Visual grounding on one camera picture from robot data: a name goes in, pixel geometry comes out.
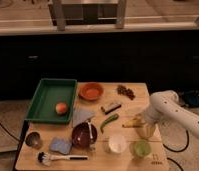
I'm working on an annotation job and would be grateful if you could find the bunch of dark grapes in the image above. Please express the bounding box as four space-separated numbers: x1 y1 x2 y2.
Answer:
117 85 135 100

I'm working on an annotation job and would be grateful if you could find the wooden chair frame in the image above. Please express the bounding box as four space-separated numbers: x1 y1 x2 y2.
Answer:
48 0 127 31

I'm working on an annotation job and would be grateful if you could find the dark blue object on floor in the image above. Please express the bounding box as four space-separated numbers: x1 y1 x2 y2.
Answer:
182 92 199 108

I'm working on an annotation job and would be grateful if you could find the green plastic tray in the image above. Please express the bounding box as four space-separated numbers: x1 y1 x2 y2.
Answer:
25 78 77 124

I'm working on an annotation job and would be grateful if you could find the white cup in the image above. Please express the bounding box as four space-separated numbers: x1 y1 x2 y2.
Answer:
108 134 127 154

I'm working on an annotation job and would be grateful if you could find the metal cup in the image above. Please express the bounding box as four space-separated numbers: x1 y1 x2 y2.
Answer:
25 132 42 149

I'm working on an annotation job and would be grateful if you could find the orange red bowl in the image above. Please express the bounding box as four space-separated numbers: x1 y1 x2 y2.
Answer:
79 82 104 101

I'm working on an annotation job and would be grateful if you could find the black rectangular eraser block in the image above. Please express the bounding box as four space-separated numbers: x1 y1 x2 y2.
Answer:
101 102 122 115

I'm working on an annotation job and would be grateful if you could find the green pepper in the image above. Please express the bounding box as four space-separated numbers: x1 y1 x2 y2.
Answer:
100 113 119 134

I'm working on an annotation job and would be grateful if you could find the dark red bowl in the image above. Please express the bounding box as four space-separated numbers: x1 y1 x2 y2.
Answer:
72 122 98 149

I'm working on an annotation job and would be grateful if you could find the blue sponge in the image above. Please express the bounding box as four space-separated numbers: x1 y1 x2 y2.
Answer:
49 137 72 155

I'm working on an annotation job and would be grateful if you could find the white dish brush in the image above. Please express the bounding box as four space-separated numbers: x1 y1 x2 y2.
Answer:
37 152 89 166

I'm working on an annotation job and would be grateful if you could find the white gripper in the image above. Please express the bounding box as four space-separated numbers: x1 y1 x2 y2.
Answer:
135 105 162 139

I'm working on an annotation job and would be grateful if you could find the orange peach fruit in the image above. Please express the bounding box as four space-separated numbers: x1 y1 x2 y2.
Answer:
55 102 68 115

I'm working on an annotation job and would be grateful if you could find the black cable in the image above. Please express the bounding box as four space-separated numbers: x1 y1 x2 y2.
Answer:
162 129 191 171

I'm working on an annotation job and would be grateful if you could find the green cup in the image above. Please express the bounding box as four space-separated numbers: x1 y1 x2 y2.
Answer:
132 139 151 158

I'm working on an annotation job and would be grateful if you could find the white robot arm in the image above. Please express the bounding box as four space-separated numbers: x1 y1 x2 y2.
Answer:
141 90 199 139

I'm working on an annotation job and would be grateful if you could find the white spoon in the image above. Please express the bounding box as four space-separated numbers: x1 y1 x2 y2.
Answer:
87 120 94 141

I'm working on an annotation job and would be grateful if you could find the grey cloth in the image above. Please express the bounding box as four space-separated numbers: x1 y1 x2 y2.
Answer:
72 108 95 127

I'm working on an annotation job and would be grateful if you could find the yellow banana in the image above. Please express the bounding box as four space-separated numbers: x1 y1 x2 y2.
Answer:
123 115 142 128

